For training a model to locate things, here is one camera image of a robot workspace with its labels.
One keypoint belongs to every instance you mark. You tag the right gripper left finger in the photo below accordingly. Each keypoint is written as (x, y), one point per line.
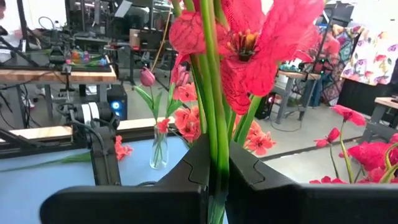
(140, 202)

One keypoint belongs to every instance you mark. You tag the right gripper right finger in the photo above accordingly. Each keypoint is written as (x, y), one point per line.
(295, 202)

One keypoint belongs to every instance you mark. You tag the orange artificial flower spray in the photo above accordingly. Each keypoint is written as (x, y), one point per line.
(186, 121)
(259, 141)
(122, 149)

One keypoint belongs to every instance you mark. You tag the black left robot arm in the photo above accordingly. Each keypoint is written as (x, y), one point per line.
(102, 149)

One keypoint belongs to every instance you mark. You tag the tall clear glass vase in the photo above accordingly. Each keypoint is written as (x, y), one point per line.
(158, 149)

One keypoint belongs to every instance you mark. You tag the black computer tower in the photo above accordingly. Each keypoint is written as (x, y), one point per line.
(117, 102)

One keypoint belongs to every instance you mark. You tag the black cloth panel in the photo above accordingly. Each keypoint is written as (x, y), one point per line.
(363, 93)

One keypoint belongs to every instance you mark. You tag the small wooden table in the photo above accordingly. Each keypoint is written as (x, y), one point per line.
(385, 102)

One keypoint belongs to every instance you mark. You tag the wooden workbench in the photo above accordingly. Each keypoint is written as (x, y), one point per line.
(56, 76)

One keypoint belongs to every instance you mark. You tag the white floral patterned cloth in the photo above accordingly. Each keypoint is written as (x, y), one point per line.
(373, 59)

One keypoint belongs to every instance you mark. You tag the brown cardboard box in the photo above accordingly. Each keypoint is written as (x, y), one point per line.
(135, 39)

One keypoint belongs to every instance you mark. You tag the person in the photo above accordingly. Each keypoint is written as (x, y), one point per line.
(9, 34)

